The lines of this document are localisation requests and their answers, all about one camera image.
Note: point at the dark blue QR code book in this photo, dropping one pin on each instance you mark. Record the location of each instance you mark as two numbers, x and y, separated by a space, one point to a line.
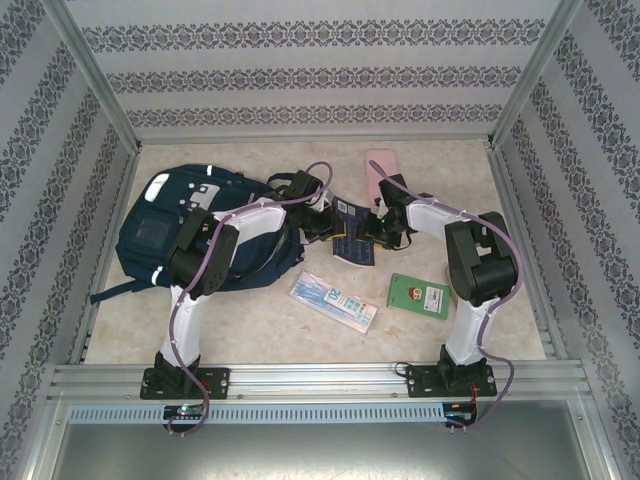
355 247

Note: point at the green notebook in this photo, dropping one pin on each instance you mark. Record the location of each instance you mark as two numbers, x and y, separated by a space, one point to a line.
417 295

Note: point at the pink pencil case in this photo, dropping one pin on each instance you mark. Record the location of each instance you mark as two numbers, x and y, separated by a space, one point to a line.
382 160

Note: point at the clear pack of pens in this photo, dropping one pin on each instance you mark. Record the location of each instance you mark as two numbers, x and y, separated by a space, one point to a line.
332 300

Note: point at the navy blue backpack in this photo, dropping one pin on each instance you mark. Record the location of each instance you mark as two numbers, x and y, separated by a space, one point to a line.
145 220

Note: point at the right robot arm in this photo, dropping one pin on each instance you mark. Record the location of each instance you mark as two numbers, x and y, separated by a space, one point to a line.
467 320

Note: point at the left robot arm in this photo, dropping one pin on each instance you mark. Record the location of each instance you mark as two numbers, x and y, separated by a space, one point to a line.
185 320

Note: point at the small controller circuit board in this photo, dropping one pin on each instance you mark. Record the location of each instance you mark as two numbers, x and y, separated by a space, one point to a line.
460 411
185 411

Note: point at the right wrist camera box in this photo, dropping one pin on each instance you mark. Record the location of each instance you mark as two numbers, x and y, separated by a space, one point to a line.
392 187

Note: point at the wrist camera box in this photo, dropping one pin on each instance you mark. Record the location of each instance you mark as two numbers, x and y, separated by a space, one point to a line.
305 184
392 187

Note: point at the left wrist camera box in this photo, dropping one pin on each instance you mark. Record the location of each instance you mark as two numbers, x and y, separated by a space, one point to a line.
305 184

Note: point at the aluminium table side rail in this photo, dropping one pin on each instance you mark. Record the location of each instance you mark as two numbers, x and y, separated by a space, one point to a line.
530 260
102 260

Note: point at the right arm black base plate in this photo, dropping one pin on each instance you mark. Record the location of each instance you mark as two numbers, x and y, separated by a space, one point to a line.
420 382

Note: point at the aluminium mounting rail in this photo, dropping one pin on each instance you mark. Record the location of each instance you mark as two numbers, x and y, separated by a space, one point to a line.
315 380

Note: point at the aluminium frame post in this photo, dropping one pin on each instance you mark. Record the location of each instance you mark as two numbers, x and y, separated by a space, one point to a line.
90 70
535 70

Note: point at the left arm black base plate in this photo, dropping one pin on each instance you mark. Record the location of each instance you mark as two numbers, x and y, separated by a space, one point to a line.
160 385

